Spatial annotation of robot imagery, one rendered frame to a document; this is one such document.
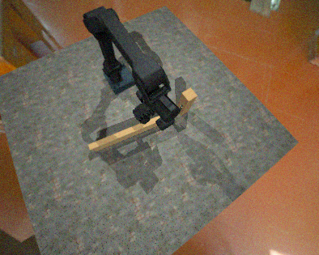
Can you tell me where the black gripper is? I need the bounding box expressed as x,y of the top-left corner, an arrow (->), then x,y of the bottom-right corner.
136,90 -> 175,130

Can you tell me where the light wooden board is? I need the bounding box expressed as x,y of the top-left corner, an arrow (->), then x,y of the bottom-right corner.
88,116 -> 160,151

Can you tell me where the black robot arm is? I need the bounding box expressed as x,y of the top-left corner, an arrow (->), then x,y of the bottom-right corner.
83,6 -> 181,125

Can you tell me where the brown wooden post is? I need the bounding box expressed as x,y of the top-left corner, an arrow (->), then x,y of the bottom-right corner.
177,88 -> 198,116

